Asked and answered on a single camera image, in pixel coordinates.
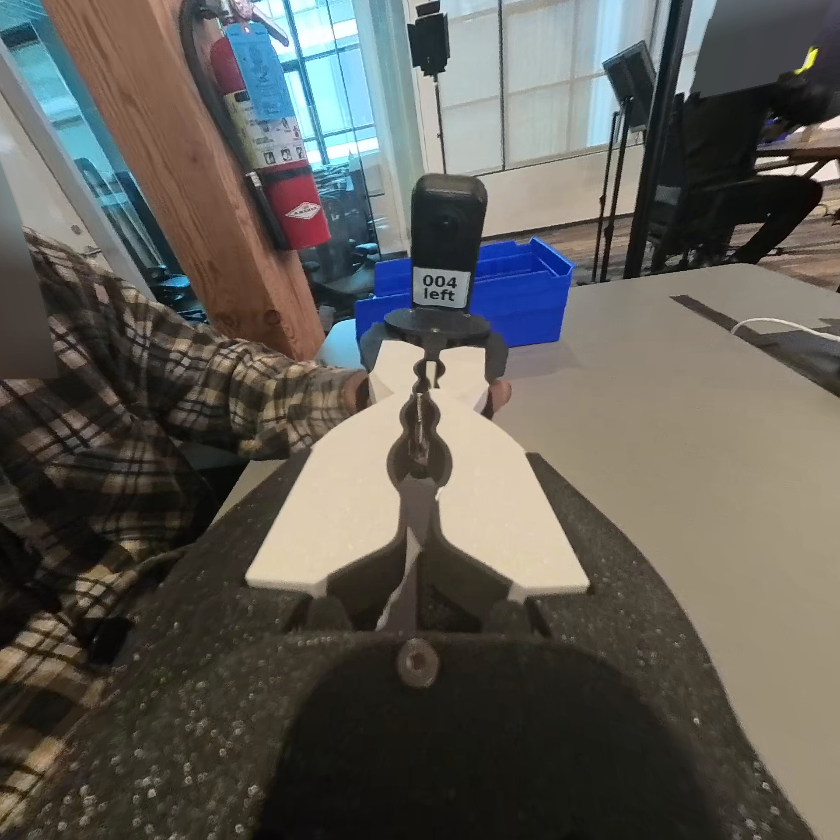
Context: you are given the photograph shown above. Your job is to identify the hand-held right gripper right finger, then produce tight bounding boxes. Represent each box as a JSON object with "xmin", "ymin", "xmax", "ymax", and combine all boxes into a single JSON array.
[{"xmin": 425, "ymin": 387, "xmax": 591, "ymax": 602}]

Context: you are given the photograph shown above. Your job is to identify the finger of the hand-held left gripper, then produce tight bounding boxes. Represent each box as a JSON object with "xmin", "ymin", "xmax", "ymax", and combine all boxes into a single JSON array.
[
  {"xmin": 430, "ymin": 341, "xmax": 491, "ymax": 411},
  {"xmin": 367, "ymin": 338, "xmax": 431, "ymax": 404}
]

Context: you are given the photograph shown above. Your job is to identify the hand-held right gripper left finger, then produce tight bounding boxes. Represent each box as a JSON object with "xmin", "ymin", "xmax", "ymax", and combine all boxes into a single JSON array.
[{"xmin": 245, "ymin": 387, "xmax": 422, "ymax": 598}]

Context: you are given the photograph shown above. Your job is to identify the long metal bolt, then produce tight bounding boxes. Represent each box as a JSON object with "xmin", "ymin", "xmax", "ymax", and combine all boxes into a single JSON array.
[{"xmin": 408, "ymin": 377, "xmax": 435, "ymax": 475}]

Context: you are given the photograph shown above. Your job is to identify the person's left forearm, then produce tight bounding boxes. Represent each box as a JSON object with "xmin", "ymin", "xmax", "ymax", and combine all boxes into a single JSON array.
[{"xmin": 118, "ymin": 308, "xmax": 370, "ymax": 463}]

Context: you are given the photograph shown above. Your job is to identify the person's left hand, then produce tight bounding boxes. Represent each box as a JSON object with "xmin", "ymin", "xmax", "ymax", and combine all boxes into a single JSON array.
[{"xmin": 346, "ymin": 371, "xmax": 514, "ymax": 421}]

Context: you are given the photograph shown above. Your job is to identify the blue plastic bin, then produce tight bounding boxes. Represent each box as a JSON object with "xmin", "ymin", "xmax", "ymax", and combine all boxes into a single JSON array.
[{"xmin": 354, "ymin": 236, "xmax": 577, "ymax": 349}]

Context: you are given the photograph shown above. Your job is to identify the red fire extinguisher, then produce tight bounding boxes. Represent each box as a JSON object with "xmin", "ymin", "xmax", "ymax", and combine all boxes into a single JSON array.
[{"xmin": 180, "ymin": 0, "xmax": 333, "ymax": 252}]

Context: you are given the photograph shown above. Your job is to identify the black light panel on stand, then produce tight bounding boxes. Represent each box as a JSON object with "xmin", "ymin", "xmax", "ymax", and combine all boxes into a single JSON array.
[{"xmin": 406, "ymin": 0, "xmax": 454, "ymax": 175}]

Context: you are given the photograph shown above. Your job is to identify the black light panel on tripod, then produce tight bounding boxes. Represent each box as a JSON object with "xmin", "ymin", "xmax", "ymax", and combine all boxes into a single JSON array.
[{"xmin": 592, "ymin": 41, "xmax": 658, "ymax": 284}]

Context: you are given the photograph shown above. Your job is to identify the black office chair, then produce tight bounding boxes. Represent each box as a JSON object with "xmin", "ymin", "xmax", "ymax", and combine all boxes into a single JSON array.
[{"xmin": 646, "ymin": 92, "xmax": 770, "ymax": 266}]

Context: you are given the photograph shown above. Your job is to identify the black pole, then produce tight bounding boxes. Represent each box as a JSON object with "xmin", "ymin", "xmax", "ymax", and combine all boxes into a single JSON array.
[{"xmin": 622, "ymin": 0, "xmax": 694, "ymax": 281}]

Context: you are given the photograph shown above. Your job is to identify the blue paper tag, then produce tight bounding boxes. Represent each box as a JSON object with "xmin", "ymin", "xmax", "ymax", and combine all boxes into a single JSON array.
[{"xmin": 232, "ymin": 23, "xmax": 294, "ymax": 123}]

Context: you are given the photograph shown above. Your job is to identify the person's plaid shirt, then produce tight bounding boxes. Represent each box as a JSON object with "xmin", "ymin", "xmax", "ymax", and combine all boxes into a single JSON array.
[{"xmin": 0, "ymin": 226, "xmax": 263, "ymax": 821}]

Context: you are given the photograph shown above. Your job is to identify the wooden pillar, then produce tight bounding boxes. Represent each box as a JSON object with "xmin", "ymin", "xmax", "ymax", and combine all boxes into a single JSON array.
[{"xmin": 41, "ymin": 0, "xmax": 326, "ymax": 363}]

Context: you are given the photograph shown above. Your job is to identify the wooden desk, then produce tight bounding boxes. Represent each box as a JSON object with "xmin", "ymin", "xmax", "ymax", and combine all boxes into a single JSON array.
[{"xmin": 755, "ymin": 125, "xmax": 840, "ymax": 179}]

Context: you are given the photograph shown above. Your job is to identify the white cable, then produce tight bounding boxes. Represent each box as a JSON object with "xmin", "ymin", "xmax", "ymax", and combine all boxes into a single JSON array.
[{"xmin": 730, "ymin": 318, "xmax": 840, "ymax": 343}]

